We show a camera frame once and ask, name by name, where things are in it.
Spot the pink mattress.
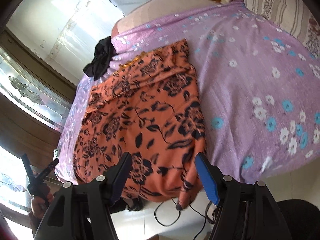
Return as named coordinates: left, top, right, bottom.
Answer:
left=111, top=0, right=218, bottom=37

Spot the black crumpled garment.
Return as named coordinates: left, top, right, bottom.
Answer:
left=83, top=36, right=115, bottom=81

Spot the brown door with stained glass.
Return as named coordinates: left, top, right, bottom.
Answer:
left=0, top=27, right=78, bottom=230

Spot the person's left hand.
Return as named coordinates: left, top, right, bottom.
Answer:
left=29, top=196, right=48, bottom=219

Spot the purple floral bed sheet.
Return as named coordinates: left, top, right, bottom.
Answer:
left=55, top=2, right=319, bottom=183

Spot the black cable on floor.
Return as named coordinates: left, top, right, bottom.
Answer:
left=153, top=197, right=216, bottom=240

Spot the striped floral pillow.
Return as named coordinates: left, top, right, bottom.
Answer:
left=244, top=0, right=319, bottom=58

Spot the orange black floral garment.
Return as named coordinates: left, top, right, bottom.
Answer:
left=73, top=40, right=206, bottom=210

